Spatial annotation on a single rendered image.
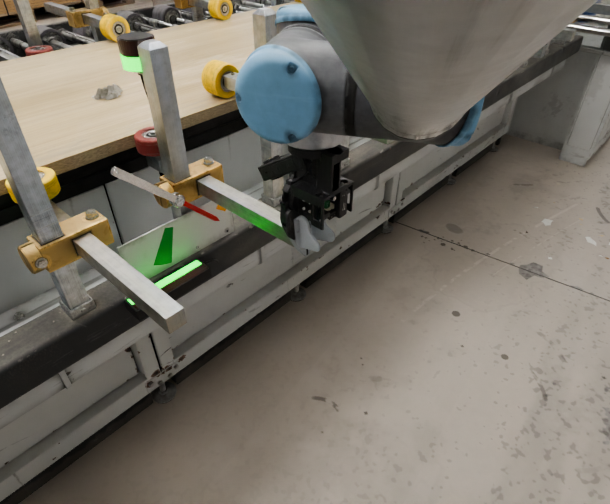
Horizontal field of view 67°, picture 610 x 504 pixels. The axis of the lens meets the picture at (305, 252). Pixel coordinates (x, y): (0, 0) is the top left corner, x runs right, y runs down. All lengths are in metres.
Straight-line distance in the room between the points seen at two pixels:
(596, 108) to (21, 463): 3.04
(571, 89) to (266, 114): 2.90
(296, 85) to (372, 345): 1.37
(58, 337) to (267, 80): 0.61
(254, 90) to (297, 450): 1.18
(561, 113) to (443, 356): 2.01
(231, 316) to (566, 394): 1.14
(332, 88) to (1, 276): 0.82
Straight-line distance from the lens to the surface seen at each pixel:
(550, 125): 3.37
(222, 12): 2.03
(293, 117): 0.46
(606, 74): 3.10
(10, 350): 0.92
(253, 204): 0.83
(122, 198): 1.13
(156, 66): 0.83
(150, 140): 1.00
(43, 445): 1.47
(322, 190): 0.66
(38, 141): 1.10
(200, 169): 0.94
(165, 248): 0.94
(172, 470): 1.50
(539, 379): 1.80
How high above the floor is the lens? 1.30
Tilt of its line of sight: 38 degrees down
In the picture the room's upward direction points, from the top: straight up
